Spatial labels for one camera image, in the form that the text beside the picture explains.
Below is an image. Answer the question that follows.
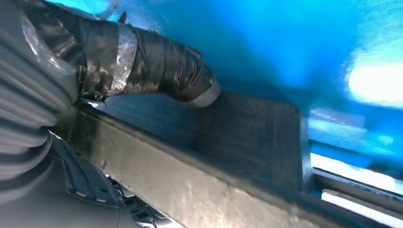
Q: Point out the blue metal shelf rack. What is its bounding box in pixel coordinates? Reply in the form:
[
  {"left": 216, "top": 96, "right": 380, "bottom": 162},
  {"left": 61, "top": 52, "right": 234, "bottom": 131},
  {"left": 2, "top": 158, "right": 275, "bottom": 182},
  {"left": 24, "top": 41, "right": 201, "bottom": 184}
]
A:
[{"left": 44, "top": 0, "right": 403, "bottom": 196}]

